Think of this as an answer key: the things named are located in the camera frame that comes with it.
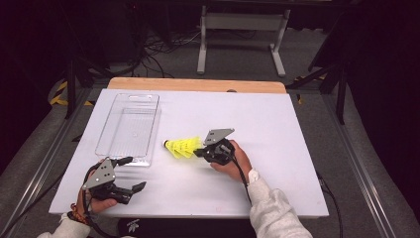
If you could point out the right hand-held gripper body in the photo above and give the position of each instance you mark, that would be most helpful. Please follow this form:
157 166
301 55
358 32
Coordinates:
218 135

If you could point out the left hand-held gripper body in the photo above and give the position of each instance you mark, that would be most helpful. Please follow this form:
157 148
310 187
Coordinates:
103 175

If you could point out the person's left hand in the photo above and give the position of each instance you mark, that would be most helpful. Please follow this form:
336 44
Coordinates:
99 205

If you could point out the person's right hand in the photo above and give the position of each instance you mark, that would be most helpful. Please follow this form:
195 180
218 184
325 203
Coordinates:
240 165

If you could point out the clear plastic tray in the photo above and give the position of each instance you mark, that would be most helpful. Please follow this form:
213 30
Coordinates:
132 129

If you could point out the wooden table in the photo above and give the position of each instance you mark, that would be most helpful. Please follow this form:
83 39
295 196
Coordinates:
198 85

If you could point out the person's dark clothing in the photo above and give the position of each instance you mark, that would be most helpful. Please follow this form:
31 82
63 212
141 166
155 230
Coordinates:
185 229

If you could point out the black tripod stand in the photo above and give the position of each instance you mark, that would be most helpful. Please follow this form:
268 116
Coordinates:
70 89
341 95

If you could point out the grey metal stand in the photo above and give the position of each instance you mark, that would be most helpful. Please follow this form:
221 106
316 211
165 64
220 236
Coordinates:
242 21

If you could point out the aluminium floor rail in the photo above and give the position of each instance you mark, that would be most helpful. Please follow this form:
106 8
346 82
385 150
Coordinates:
356 158
49 153

